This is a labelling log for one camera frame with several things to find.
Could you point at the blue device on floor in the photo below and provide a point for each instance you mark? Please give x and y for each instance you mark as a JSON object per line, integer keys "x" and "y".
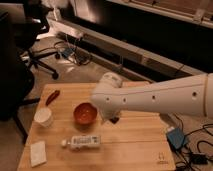
{"x": 67, "y": 52}

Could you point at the red elongated object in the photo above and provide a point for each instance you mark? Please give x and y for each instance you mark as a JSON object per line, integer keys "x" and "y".
{"x": 52, "y": 96}

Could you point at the white plastic bottle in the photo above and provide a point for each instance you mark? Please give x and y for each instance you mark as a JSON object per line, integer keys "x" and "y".
{"x": 82, "y": 141}

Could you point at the black rectangular block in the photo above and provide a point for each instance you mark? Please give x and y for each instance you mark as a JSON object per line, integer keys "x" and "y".
{"x": 115, "y": 120}

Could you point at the orange bowl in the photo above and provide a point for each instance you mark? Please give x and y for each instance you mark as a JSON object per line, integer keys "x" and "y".
{"x": 85, "y": 114}

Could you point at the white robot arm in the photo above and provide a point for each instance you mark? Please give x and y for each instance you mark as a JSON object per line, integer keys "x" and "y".
{"x": 189, "y": 96}

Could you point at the white sponge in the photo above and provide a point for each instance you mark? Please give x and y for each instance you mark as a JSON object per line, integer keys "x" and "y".
{"x": 37, "y": 153}

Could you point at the blue box on floor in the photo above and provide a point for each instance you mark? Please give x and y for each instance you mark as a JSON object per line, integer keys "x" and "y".
{"x": 176, "y": 138}

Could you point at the white cup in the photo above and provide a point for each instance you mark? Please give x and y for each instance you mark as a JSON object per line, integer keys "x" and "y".
{"x": 44, "y": 117}

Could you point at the black office chair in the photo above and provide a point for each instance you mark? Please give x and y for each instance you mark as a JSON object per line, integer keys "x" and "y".
{"x": 28, "y": 21}

